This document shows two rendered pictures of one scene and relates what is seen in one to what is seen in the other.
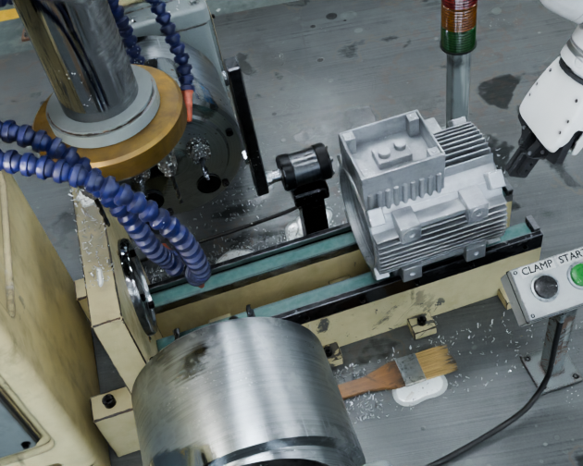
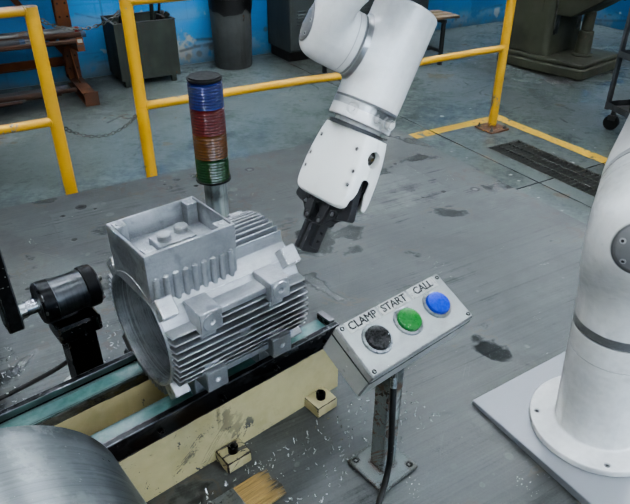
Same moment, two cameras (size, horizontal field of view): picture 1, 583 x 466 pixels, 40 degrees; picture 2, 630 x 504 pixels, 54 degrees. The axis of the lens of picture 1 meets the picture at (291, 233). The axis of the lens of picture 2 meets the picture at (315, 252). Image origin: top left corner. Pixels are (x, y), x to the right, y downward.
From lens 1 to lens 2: 0.44 m
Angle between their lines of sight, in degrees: 30
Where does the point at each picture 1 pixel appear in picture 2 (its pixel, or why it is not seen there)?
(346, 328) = (145, 477)
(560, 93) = (338, 148)
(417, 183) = (208, 263)
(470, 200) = (269, 276)
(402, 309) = (208, 438)
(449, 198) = (245, 281)
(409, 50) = not seen: hidden behind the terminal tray
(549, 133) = (336, 189)
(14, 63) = not seen: outside the picture
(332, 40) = (84, 224)
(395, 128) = (171, 217)
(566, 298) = (401, 346)
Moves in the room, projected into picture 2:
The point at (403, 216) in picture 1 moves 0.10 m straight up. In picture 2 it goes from (199, 302) to (190, 228)
